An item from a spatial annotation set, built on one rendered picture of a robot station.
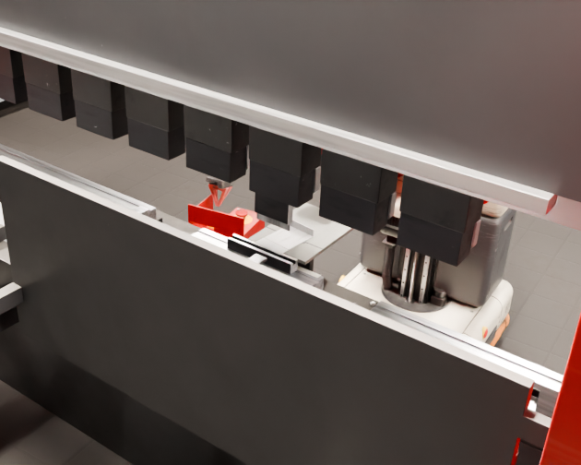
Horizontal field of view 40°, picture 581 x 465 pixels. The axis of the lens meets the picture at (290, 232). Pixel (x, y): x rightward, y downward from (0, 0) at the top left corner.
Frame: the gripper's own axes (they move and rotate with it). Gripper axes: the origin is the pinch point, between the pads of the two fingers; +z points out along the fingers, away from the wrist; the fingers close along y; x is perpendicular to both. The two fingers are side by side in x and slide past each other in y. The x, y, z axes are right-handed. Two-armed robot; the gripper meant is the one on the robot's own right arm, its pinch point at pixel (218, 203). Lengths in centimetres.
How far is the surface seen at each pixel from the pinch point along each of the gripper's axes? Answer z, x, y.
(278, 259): -6, 45, 55
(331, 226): -12, 50, 34
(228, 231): 4.8, 9.8, 10.2
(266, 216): -16, 41, 56
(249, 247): -6, 36, 53
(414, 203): -32, 79, 72
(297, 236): -10, 45, 43
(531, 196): -44, 103, 101
